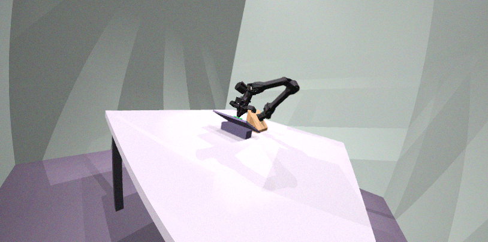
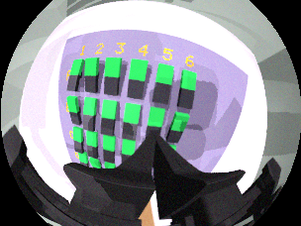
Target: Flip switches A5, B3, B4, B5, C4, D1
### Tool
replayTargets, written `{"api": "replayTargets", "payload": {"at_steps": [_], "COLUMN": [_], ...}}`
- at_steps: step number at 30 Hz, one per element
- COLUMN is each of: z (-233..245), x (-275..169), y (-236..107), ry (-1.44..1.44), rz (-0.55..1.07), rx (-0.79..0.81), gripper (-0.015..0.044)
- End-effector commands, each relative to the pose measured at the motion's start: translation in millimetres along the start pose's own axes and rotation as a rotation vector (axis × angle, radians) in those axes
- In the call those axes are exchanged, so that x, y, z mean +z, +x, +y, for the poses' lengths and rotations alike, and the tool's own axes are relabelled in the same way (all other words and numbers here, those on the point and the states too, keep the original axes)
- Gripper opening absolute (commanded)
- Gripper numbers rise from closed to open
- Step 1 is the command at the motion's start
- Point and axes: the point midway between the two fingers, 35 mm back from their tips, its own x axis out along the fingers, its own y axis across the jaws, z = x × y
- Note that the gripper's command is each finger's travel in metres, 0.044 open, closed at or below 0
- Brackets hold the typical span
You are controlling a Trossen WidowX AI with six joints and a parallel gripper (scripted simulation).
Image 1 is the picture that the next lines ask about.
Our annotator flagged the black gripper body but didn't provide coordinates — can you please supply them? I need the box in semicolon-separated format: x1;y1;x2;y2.
230;95;257;113

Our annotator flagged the lavender switch panel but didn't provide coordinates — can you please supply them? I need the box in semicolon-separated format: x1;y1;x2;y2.
213;110;261;139

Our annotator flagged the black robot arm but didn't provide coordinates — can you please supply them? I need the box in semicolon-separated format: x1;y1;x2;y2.
235;77;300;122

